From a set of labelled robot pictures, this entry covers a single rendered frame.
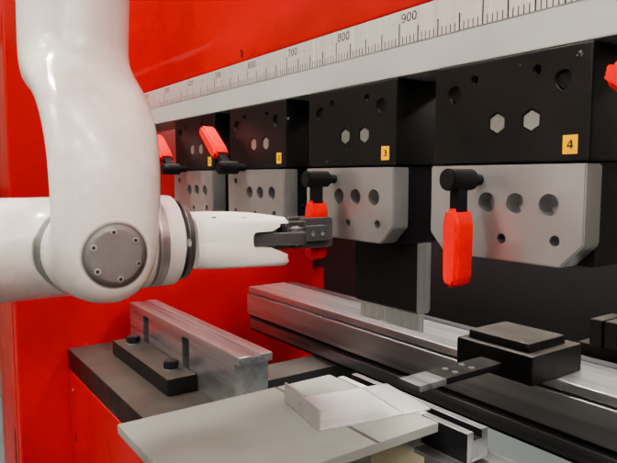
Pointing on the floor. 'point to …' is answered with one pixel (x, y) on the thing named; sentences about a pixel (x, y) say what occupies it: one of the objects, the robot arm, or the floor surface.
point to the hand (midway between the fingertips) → (308, 231)
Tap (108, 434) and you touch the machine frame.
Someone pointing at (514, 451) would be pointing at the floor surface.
